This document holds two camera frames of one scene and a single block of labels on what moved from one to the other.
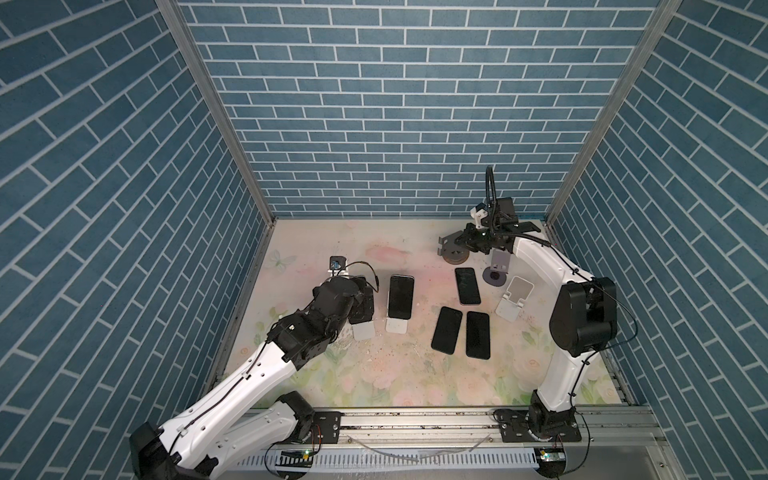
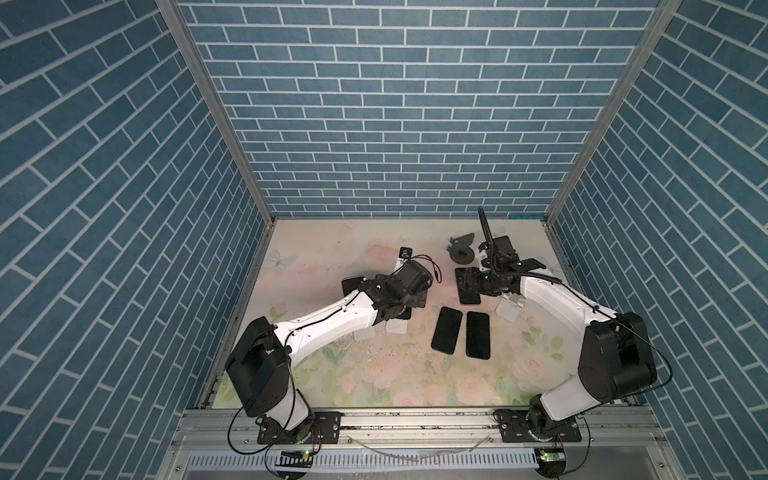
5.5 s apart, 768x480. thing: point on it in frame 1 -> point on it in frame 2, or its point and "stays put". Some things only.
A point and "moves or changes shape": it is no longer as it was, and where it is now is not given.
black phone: x=478 y=335 stays put
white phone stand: x=517 y=291 stays put
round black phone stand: x=452 y=253 moves or changes shape
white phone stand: x=397 y=325 stays put
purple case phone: x=468 y=287 stays put
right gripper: x=467 y=239 -> x=491 y=293
